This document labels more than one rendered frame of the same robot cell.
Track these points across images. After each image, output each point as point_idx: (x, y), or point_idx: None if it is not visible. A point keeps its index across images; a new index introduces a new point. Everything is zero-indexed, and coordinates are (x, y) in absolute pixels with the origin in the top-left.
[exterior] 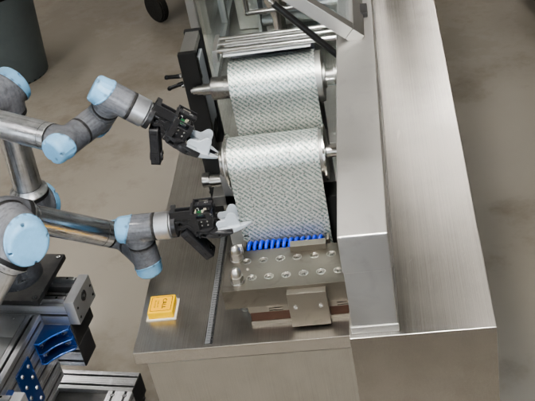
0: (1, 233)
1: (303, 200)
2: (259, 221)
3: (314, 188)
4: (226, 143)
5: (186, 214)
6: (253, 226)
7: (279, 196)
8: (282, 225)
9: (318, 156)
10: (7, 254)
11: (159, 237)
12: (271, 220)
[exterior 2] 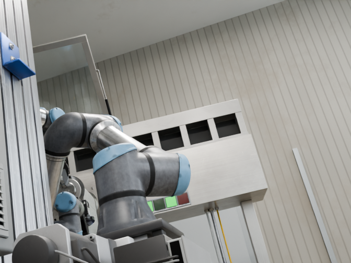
0: (105, 116)
1: (95, 219)
2: (90, 226)
3: (95, 214)
4: None
5: (81, 202)
6: (90, 228)
7: (91, 213)
8: (94, 232)
9: (93, 197)
10: (119, 124)
11: (82, 208)
12: (92, 227)
